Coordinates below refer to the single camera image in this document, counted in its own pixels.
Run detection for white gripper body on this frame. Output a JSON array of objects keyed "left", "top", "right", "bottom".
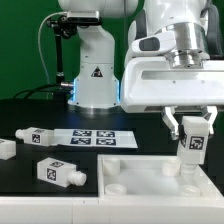
[{"left": 120, "top": 57, "right": 224, "bottom": 113}]

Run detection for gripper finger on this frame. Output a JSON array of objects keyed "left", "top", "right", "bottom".
[
  {"left": 161, "top": 107, "right": 180, "bottom": 140},
  {"left": 202, "top": 106, "right": 218, "bottom": 134}
]

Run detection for white square table top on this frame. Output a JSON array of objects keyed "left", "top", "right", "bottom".
[{"left": 98, "top": 155, "right": 223, "bottom": 199}]

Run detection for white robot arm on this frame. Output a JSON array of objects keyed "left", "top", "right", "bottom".
[{"left": 58, "top": 0, "right": 224, "bottom": 139}]

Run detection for white marker sheet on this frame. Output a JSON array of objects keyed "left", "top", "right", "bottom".
[{"left": 54, "top": 129, "right": 137, "bottom": 148}]

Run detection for white L-shaped fence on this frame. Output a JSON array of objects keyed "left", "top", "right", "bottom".
[{"left": 0, "top": 196, "right": 224, "bottom": 224}]

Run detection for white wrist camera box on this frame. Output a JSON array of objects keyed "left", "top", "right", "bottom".
[{"left": 127, "top": 31, "right": 176, "bottom": 58}]

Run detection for black base cables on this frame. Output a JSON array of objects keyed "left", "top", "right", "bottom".
[{"left": 12, "top": 82, "right": 74, "bottom": 100}]

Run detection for silver background camera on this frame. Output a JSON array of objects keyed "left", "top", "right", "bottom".
[{"left": 66, "top": 11, "right": 100, "bottom": 24}]

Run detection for black camera stand pole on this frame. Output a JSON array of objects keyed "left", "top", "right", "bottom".
[{"left": 47, "top": 16, "right": 77, "bottom": 84}]

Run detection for white camera cable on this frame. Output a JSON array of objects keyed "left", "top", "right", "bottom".
[{"left": 37, "top": 11, "right": 69, "bottom": 85}]

